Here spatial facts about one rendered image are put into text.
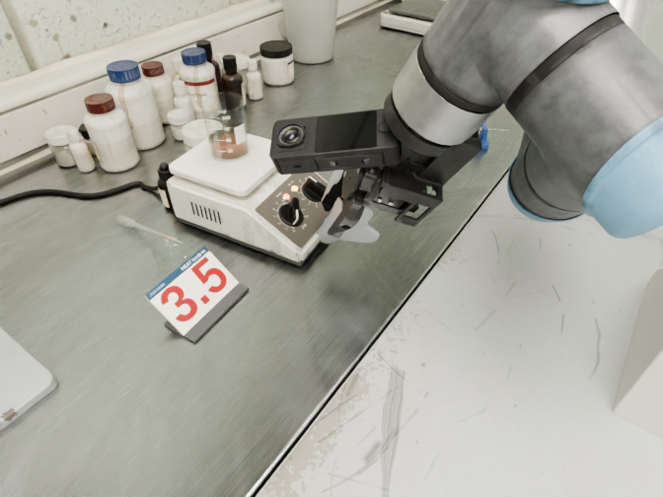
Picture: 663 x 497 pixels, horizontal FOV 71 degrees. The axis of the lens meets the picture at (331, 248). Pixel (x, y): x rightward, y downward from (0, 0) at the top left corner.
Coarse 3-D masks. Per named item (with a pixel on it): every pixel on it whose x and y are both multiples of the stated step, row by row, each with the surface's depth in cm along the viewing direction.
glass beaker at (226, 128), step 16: (208, 96) 57; (224, 96) 58; (240, 96) 57; (208, 112) 54; (224, 112) 54; (240, 112) 55; (208, 128) 56; (224, 128) 55; (240, 128) 56; (224, 144) 57; (240, 144) 57; (224, 160) 58; (240, 160) 59
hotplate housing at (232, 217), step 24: (192, 192) 57; (216, 192) 57; (264, 192) 57; (192, 216) 60; (216, 216) 58; (240, 216) 56; (240, 240) 59; (264, 240) 56; (288, 240) 55; (312, 240) 57
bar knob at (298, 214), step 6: (294, 198) 56; (288, 204) 57; (294, 204) 56; (282, 210) 56; (288, 210) 57; (294, 210) 55; (300, 210) 57; (282, 216) 56; (288, 216) 56; (294, 216) 55; (300, 216) 57; (288, 222) 56; (294, 222) 55; (300, 222) 57
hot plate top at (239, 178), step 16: (208, 144) 62; (256, 144) 62; (176, 160) 59; (192, 160) 59; (208, 160) 59; (256, 160) 59; (192, 176) 56; (208, 176) 56; (224, 176) 56; (240, 176) 56; (256, 176) 56; (240, 192) 54
